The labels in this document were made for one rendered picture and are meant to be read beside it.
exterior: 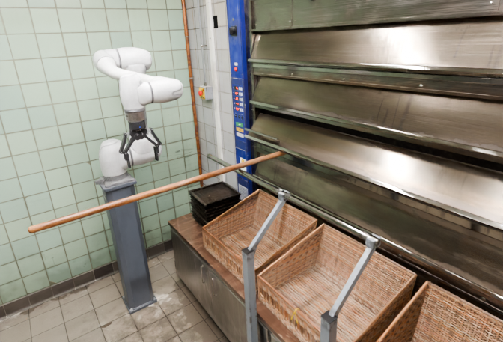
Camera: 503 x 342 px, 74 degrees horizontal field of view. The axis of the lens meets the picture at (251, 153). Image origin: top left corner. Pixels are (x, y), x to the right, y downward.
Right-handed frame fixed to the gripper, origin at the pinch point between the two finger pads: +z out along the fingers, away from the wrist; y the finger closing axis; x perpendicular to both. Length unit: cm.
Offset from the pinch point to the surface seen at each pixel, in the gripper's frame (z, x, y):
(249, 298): 62, 49, -24
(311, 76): -33, 29, -85
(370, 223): 34, 71, -83
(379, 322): 58, 97, -56
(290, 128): -2, 12, -85
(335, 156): 4, 51, -80
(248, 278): 50, 49, -25
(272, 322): 74, 57, -31
